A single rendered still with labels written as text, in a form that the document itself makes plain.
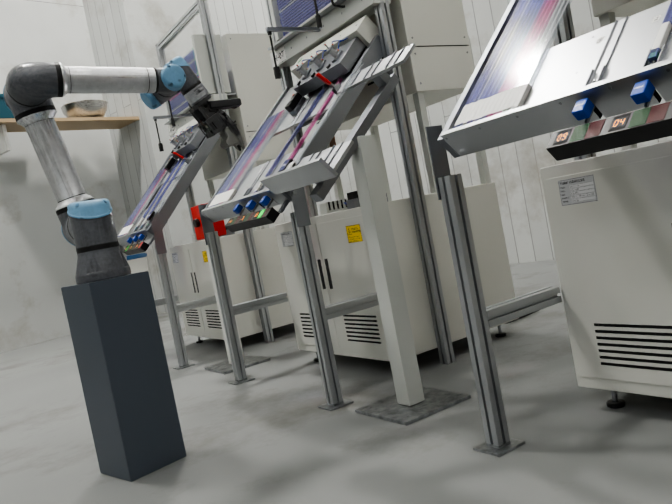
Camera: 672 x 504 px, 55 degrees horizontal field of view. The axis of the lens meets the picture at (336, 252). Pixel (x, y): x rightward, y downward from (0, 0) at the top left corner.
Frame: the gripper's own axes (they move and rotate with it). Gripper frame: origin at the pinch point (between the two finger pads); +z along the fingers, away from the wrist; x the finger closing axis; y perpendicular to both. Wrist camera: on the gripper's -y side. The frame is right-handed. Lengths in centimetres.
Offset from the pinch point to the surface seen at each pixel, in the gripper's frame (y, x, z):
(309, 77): -43.9, -6.3, -3.1
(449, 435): 41, 78, 81
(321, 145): -13.5, 20.9, 14.4
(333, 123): -22.4, 20.9, 11.4
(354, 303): 14, 25, 60
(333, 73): -42.5, 9.5, -0.3
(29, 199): -19, -460, -38
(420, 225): -26, 24, 59
